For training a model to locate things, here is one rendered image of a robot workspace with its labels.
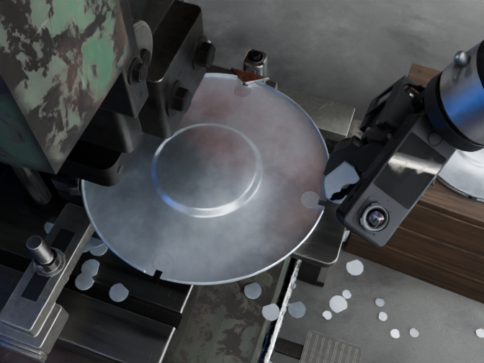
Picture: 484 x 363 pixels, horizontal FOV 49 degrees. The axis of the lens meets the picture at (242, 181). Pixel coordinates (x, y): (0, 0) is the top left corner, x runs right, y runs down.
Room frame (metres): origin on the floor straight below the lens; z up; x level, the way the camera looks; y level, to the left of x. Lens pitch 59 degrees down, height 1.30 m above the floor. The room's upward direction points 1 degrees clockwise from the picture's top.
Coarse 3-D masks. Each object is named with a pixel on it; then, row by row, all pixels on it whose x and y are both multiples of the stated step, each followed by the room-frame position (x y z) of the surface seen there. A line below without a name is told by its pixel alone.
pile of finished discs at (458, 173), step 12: (456, 156) 0.65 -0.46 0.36; (468, 156) 0.64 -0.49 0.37; (480, 156) 0.64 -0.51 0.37; (444, 168) 0.62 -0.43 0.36; (456, 168) 0.62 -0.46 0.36; (468, 168) 0.62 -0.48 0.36; (480, 168) 0.62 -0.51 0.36; (444, 180) 0.58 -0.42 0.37; (456, 180) 0.59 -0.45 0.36; (468, 180) 0.59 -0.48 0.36; (480, 180) 0.59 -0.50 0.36; (468, 192) 0.56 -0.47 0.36; (480, 192) 0.56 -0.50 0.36
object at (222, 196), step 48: (144, 144) 0.37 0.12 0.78; (192, 144) 0.37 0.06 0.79; (240, 144) 0.37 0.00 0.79; (288, 144) 0.37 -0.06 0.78; (96, 192) 0.30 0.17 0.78; (144, 192) 0.30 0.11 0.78; (192, 192) 0.30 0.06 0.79; (240, 192) 0.30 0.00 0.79; (288, 192) 0.31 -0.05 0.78; (144, 240) 0.24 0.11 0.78; (192, 240) 0.24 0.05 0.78; (240, 240) 0.24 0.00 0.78; (288, 240) 0.25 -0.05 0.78
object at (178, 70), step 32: (128, 0) 0.33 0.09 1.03; (160, 0) 0.37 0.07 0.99; (160, 32) 0.35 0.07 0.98; (192, 32) 0.36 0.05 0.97; (160, 64) 0.32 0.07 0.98; (192, 64) 0.35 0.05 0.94; (160, 96) 0.30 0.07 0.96; (192, 96) 0.35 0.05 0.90; (96, 128) 0.29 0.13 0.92; (128, 128) 0.29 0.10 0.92; (160, 128) 0.30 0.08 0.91
